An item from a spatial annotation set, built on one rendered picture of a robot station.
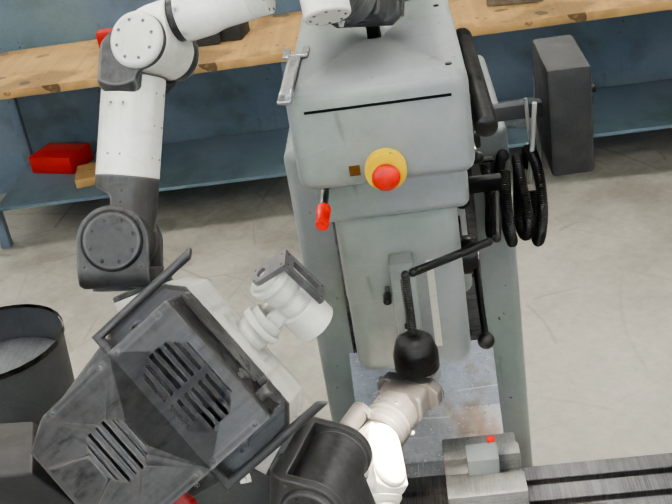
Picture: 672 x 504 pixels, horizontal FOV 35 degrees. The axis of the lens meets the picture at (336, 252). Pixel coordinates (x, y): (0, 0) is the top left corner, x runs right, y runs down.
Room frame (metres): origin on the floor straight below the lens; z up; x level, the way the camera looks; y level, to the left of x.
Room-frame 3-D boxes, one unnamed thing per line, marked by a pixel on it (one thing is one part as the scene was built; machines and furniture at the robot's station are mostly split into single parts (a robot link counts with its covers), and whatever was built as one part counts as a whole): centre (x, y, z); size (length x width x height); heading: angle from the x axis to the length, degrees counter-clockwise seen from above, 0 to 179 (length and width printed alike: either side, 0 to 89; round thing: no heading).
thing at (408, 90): (1.63, -0.12, 1.81); 0.47 x 0.26 x 0.16; 174
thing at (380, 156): (1.39, -0.09, 1.76); 0.06 x 0.02 x 0.06; 84
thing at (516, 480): (1.55, -0.21, 1.00); 0.15 x 0.06 x 0.04; 85
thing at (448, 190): (1.66, -0.12, 1.68); 0.34 x 0.24 x 0.10; 174
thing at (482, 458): (1.61, -0.21, 1.02); 0.06 x 0.05 x 0.06; 85
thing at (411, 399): (1.54, -0.07, 1.23); 0.13 x 0.12 x 0.10; 59
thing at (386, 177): (1.37, -0.09, 1.76); 0.04 x 0.03 x 0.04; 84
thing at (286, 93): (1.48, 0.02, 1.89); 0.24 x 0.04 x 0.01; 173
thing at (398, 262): (1.51, -0.10, 1.45); 0.04 x 0.04 x 0.21; 84
